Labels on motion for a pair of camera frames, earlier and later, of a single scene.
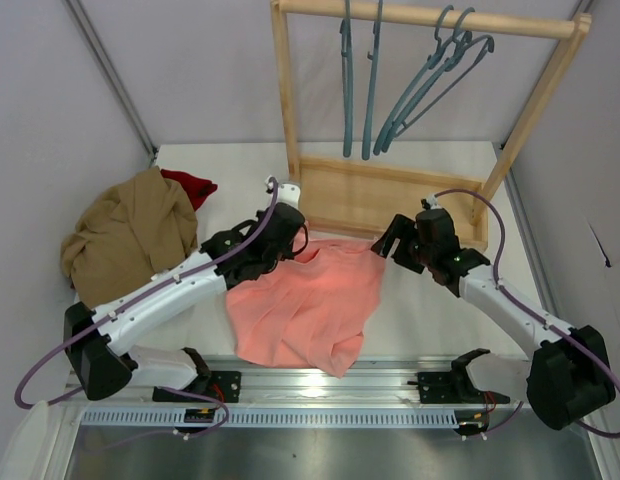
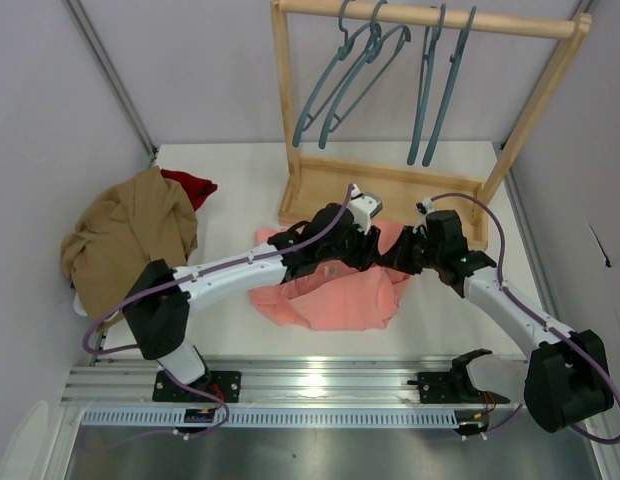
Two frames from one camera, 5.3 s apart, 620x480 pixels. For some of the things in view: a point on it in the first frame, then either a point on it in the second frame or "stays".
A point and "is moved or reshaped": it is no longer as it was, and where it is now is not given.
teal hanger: [469, 49] to [454, 62]
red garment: [197, 189] stays
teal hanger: [437, 57] to [422, 104]
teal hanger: [374, 56] to [372, 54]
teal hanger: [346, 29] to [307, 122]
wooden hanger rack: [345, 196] stays
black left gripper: [288, 245] to [363, 242]
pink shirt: [311, 309] is moved or reshaped
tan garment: [127, 233] stays
